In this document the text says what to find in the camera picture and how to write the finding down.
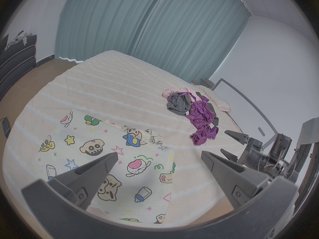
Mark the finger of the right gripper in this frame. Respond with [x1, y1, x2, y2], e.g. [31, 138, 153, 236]
[224, 130, 250, 144]
[220, 148, 238, 163]

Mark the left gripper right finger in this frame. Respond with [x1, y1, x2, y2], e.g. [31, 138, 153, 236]
[201, 150, 271, 210]

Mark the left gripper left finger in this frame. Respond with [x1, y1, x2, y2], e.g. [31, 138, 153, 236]
[47, 152, 118, 211]

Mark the white printed pyjama garment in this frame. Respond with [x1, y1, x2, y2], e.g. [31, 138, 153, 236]
[32, 111, 176, 225]

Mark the pile of clothes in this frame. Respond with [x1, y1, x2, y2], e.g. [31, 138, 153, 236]
[162, 87, 220, 146]

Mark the bed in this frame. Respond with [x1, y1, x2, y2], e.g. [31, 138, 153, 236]
[2, 49, 279, 231]

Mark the cream pillow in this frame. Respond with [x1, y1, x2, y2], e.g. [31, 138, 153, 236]
[195, 85, 232, 112]

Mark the grey bedside table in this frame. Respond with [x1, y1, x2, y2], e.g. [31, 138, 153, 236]
[191, 77, 215, 89]

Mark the small black box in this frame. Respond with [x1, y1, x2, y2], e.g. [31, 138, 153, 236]
[1, 118, 10, 139]

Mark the blue-green curtain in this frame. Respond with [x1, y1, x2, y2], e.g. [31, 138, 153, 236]
[54, 0, 173, 65]
[130, 0, 251, 84]

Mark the black chest of drawers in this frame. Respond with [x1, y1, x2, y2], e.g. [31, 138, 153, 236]
[0, 33, 38, 100]

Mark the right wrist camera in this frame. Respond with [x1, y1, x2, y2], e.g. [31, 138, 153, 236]
[250, 137, 264, 156]

